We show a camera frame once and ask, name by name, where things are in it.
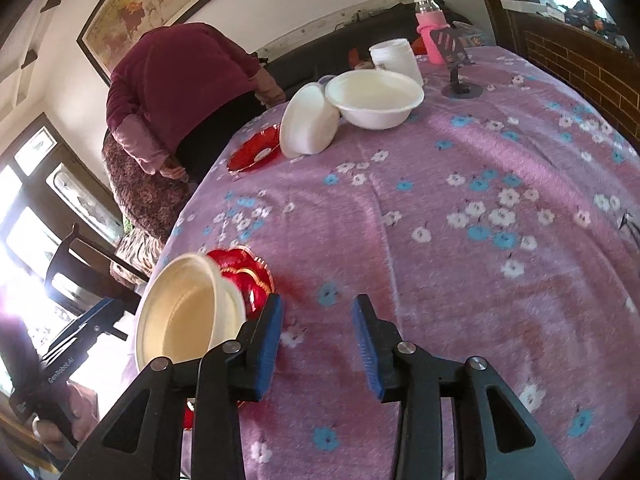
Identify white paper bowl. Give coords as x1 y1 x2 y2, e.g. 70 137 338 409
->
325 70 426 130
279 82 342 158

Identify patterned chair cushion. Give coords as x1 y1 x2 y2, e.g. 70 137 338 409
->
110 232 167 287

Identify pile of dark tools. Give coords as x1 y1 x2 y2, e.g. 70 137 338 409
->
559 0 632 52

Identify framed wall painting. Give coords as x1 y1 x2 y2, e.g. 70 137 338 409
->
76 0 283 87

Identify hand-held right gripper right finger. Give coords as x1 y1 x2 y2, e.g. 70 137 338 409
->
351 293 576 480

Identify orange cloth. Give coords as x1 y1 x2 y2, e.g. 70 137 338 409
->
349 47 374 72

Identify person's left hand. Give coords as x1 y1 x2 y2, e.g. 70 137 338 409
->
31 412 77 457

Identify red glass plate gold rim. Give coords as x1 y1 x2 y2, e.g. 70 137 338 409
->
226 125 282 173
182 246 277 431

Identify bottle with pink sleeve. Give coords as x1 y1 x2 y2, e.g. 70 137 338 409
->
413 0 452 65

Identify glass panel door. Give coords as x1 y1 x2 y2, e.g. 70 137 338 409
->
0 114 127 391

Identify black sofa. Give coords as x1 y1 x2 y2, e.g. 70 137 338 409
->
249 0 482 107

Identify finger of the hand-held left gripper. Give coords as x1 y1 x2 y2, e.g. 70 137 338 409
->
41 297 129 362

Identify grey phone stand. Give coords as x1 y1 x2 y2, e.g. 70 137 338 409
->
429 27 485 100

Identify person's left forearm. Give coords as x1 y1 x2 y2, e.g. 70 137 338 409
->
64 382 102 436

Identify brown brick-pattern cabinet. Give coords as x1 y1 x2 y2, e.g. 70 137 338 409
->
472 0 640 143

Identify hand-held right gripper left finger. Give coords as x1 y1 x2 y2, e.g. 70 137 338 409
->
57 292 286 480

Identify purple floral tablecloth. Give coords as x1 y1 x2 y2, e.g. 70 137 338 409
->
150 44 640 480

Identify white plastic container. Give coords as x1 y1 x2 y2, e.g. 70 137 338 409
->
369 38 424 87

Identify dark wooden chair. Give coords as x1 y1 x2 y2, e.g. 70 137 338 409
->
44 222 152 342

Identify cream paper bowl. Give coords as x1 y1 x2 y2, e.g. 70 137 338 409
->
200 255 249 328
135 254 237 377

